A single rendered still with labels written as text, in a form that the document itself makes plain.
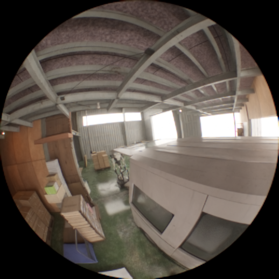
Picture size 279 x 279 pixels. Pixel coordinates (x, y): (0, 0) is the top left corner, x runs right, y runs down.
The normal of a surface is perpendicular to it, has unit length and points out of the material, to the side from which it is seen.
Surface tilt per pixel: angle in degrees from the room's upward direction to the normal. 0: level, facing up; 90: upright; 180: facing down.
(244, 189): 24
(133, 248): 0
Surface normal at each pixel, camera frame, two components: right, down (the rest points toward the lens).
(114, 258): -0.14, -0.99
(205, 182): -0.47, -0.84
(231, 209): -0.86, 0.07
